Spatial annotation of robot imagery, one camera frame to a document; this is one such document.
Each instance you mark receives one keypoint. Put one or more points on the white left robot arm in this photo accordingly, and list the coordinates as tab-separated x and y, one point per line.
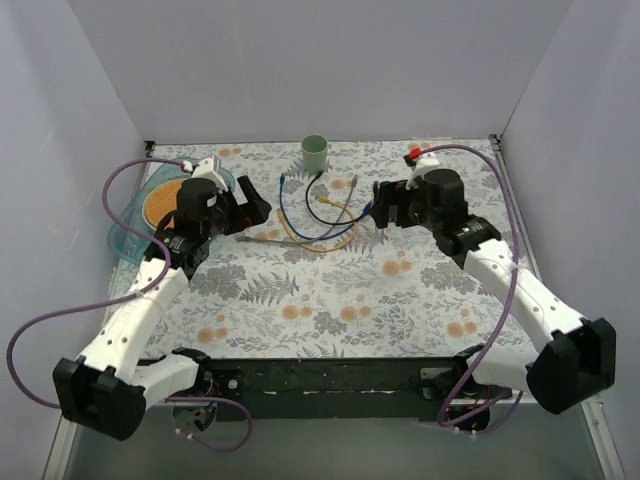
105	388

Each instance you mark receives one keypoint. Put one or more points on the floral table mat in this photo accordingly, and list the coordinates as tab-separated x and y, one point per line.
374	293

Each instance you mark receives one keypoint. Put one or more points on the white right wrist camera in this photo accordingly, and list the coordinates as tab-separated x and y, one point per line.
420	164

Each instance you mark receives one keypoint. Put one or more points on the green plastic cup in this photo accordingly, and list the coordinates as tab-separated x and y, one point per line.
314	150

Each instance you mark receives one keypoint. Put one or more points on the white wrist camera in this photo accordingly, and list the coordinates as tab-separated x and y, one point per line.
420	164
208	168

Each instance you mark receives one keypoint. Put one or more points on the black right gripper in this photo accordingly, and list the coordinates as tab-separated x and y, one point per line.
392	205

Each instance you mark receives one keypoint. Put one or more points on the teal plastic tray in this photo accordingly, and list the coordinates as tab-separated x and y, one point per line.
129	236

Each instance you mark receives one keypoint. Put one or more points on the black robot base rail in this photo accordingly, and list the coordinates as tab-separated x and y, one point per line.
325	388

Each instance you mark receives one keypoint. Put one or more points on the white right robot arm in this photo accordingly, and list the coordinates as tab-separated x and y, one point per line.
575	357

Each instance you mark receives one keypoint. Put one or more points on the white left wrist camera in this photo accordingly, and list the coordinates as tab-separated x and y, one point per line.
208	168

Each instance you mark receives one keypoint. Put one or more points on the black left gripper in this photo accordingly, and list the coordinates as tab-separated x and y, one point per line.
239	211

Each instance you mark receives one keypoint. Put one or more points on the orange woven plate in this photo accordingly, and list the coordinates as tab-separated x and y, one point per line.
160	201

